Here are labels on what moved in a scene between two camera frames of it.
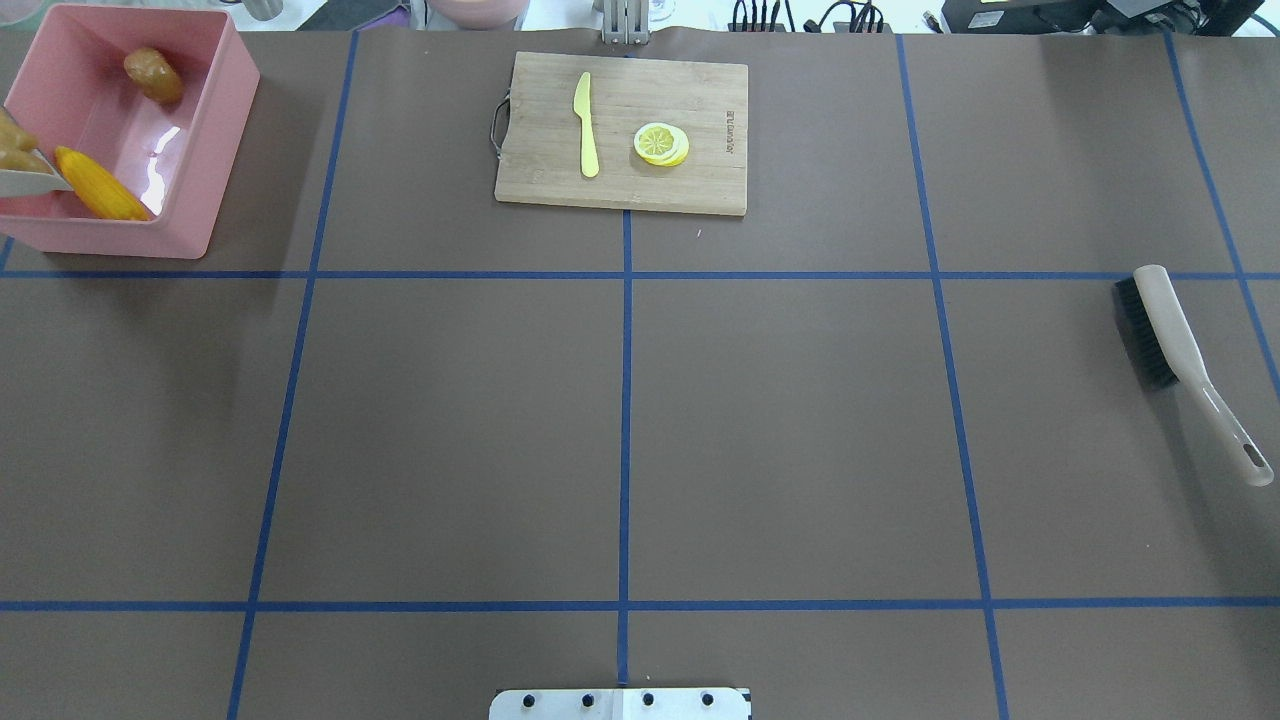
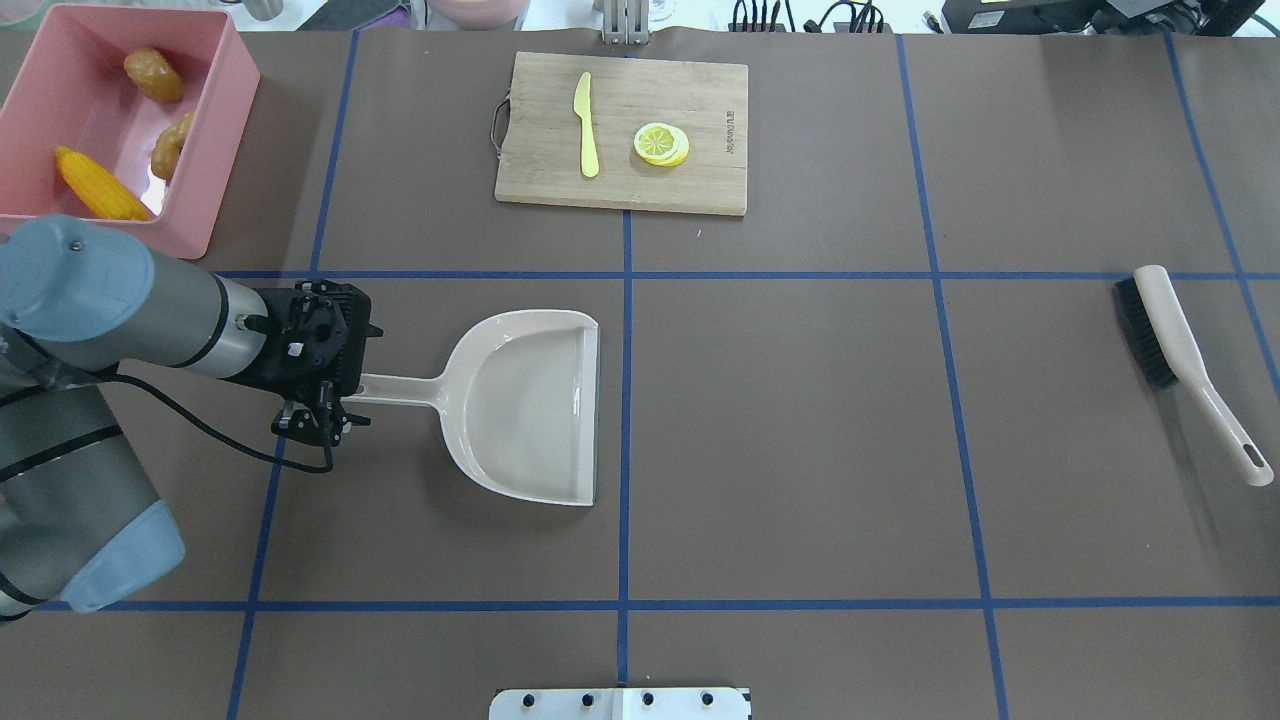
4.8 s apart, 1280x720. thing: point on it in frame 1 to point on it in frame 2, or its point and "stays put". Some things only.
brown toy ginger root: [17, 146] to [168, 146]
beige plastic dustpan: [19, 182] to [518, 401]
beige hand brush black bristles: [1155, 313] stays put
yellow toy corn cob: [96, 191] stays put
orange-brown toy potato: [155, 75] stays put
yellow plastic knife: [582, 105] stays put
